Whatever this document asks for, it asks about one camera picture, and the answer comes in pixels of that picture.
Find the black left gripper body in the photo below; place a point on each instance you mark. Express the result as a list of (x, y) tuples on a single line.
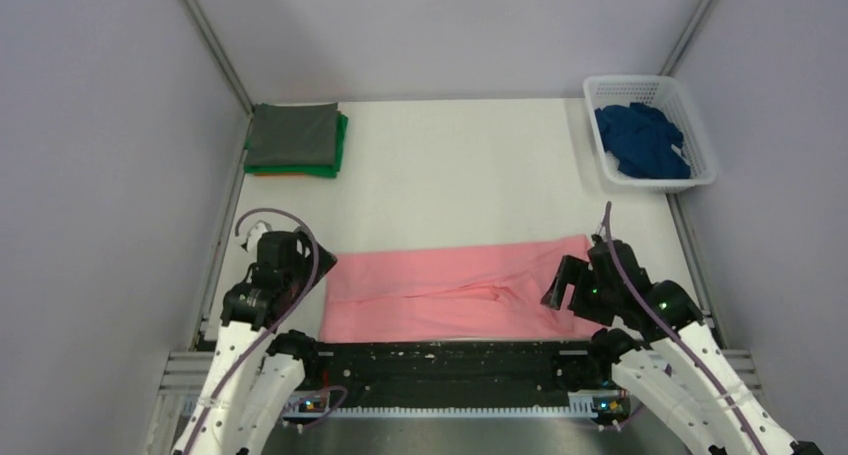
[(295, 279)]

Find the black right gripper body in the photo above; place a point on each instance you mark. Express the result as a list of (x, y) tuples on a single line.
[(611, 293)]

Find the pink t shirt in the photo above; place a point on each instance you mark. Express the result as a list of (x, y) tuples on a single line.
[(478, 292)]

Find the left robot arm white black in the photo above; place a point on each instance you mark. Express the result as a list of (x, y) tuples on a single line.
[(255, 367)]

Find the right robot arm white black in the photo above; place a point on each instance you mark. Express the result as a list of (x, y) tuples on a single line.
[(655, 344)]

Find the folded green t shirt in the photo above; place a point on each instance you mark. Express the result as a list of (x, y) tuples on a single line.
[(330, 171)]

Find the folded orange t shirt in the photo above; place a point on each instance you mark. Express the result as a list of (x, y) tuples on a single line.
[(279, 175)]

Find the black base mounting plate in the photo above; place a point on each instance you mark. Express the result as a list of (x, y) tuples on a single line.
[(465, 377)]

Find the folded grey t shirt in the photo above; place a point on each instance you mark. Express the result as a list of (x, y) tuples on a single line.
[(292, 136)]

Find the blue t shirt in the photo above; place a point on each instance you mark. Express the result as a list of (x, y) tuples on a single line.
[(645, 142)]

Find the white plastic basket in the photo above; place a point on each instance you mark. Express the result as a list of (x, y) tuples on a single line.
[(663, 93)]

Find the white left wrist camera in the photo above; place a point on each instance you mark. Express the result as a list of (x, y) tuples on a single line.
[(255, 233)]

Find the white slotted cable duct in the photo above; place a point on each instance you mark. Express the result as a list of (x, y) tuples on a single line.
[(450, 412)]

